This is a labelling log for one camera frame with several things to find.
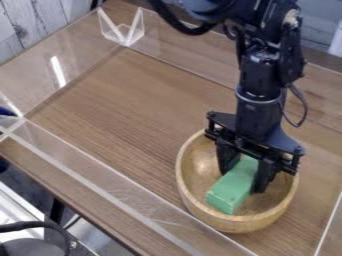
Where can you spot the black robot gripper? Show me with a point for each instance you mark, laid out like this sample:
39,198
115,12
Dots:
252,132

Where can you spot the green rectangular block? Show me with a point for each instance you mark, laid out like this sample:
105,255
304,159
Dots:
233,188

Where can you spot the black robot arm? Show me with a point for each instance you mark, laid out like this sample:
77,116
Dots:
265,27

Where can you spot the brown wooden bowl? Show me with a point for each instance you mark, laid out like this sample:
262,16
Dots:
197,176

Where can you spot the black metal table leg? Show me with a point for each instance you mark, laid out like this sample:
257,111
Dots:
54,216

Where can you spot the blue object at left edge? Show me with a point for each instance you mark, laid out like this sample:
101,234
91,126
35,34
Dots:
7,112

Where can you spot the clear acrylic corner bracket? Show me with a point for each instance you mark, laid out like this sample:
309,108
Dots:
123,34

